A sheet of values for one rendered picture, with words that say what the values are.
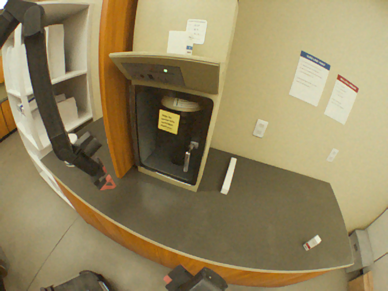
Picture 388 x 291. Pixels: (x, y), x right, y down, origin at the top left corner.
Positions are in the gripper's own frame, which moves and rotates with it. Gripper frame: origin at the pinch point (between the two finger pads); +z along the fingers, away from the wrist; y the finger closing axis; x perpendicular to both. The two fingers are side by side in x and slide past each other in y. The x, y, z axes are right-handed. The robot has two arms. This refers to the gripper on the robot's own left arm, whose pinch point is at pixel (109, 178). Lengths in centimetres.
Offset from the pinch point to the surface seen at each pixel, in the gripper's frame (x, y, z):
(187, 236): -5.6, -35.4, 15.5
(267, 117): -81, -28, 24
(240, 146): -65, -19, 43
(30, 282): 176, 22, 21
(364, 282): -48, -259, 116
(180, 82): -38.4, -14.7, -22.2
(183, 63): -38, -19, -30
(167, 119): -31.9, -9.0, -9.0
